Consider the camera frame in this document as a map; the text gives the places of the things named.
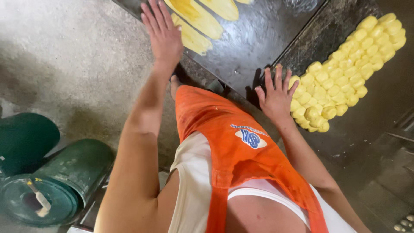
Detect clear plastic bag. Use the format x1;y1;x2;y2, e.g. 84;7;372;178
284;0;319;12

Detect white sleeveless shirt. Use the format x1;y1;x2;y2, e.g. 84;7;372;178
168;131;358;233

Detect person's bare foot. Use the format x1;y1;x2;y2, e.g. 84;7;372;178
169;75;182;101

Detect person's left hand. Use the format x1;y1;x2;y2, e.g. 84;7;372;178
141;0;184;70

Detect metal rail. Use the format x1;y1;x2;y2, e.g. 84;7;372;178
386;108;414;178

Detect orange apron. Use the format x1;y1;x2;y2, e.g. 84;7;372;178
175;85;329;233

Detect white dough-smeared scraper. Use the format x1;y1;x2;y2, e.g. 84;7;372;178
27;179;52;218

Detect small pale round pieces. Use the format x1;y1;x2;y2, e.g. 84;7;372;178
393;214;414;232

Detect heap of yellow dough balls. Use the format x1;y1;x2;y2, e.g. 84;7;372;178
289;13;407;133

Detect person's right hand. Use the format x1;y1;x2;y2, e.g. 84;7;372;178
255;64;300;122

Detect dark metal work plate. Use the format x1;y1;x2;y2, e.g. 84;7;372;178
111;0;328;99

